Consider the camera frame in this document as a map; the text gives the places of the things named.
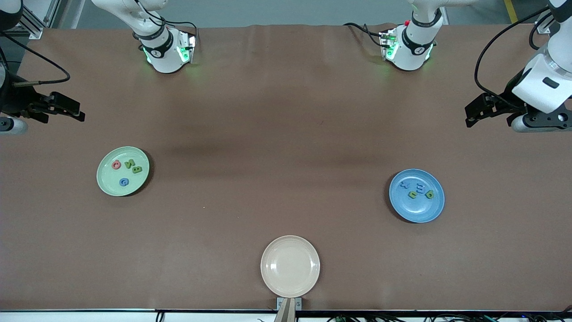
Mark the light green plate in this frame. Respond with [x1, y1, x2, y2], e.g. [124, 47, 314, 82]
[97, 146, 150, 197]

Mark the blue plate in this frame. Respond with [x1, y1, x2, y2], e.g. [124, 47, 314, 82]
[389, 169, 446, 224]

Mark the brown table mat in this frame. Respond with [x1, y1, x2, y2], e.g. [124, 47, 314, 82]
[0, 23, 572, 311]

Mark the beige plate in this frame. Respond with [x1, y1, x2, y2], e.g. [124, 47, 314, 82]
[261, 235, 321, 298]

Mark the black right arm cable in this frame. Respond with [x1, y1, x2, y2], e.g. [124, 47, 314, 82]
[0, 31, 71, 86]

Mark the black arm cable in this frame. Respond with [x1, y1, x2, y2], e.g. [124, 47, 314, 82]
[0, 31, 71, 86]
[475, 4, 555, 98]

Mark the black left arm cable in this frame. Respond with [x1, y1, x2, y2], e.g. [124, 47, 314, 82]
[475, 4, 555, 98]

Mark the aluminium frame post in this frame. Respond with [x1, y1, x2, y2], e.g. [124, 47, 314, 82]
[18, 0, 62, 40]
[534, 0, 572, 34]

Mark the black base cable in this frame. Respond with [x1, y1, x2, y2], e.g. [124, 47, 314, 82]
[343, 22, 388, 47]
[168, 23, 198, 50]

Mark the black table edge rail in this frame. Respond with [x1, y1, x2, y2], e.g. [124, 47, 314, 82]
[0, 308, 572, 316]

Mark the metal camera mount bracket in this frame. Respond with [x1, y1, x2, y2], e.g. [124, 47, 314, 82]
[276, 297, 303, 322]

